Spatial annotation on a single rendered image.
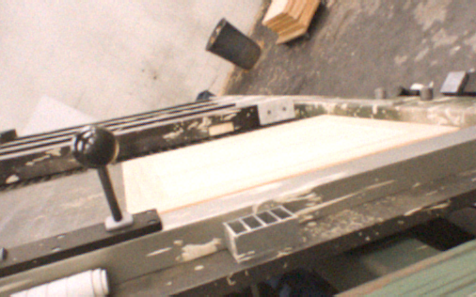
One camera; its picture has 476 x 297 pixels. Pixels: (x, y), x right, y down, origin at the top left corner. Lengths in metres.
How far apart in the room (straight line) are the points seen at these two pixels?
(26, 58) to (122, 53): 1.27
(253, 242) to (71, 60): 5.55
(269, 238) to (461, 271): 0.18
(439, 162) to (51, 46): 5.62
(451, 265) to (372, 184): 0.23
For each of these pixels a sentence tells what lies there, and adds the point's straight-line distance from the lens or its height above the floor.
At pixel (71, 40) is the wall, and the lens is 5.88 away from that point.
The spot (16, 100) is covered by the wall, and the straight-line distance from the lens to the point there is 5.87.
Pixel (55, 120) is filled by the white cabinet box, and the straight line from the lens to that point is 4.39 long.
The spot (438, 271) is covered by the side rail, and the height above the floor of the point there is 1.22.
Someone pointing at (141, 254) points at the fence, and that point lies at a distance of 0.39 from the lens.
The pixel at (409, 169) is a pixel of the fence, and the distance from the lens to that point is 0.50.
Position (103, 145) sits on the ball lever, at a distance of 0.32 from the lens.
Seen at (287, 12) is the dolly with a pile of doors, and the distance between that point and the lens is 3.84.
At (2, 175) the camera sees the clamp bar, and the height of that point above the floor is 1.57.
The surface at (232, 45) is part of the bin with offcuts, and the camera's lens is 5.02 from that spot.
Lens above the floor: 1.42
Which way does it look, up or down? 20 degrees down
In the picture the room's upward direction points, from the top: 63 degrees counter-clockwise
